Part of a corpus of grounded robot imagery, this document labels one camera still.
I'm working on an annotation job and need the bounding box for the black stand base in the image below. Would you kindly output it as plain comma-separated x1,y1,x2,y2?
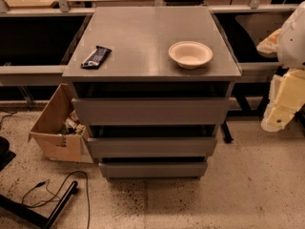
0,180,79,229

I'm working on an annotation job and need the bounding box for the black cable on floor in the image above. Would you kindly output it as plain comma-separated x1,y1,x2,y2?
20,170,92,229

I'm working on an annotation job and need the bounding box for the grey drawer cabinet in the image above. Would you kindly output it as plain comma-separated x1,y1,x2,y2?
63,7,241,164

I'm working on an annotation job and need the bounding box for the dark blue snack bar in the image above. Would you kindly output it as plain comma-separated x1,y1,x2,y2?
81,46,112,70

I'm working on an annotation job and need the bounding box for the grey drawer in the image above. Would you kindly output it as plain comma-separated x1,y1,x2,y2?
72,98,229,126
99,162,208,178
88,137,216,158

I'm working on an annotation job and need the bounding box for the trash in cardboard box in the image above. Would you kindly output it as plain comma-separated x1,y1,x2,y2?
57,111,85,135

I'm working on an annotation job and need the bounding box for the white paper bowl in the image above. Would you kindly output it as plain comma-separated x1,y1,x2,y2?
168,41,213,70

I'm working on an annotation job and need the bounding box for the grey middle drawer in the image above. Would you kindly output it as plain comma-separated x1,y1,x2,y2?
88,137,216,158

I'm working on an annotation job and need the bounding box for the cardboard box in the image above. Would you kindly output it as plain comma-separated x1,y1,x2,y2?
29,84,92,163

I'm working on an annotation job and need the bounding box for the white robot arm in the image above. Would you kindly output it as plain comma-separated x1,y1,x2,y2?
256,2,305,132

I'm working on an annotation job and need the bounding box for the grey top drawer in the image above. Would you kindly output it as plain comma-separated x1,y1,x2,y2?
72,98,229,126

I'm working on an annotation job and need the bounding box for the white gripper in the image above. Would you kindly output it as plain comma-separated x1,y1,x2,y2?
261,68,305,132

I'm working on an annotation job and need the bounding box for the black chair base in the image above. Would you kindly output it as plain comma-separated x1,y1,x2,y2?
0,136,16,171

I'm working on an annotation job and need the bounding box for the grey bottom drawer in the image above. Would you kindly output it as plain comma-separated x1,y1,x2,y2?
99,162,208,178

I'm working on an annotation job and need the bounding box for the grey metal shelf frame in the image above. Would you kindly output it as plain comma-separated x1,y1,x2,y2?
0,0,305,88

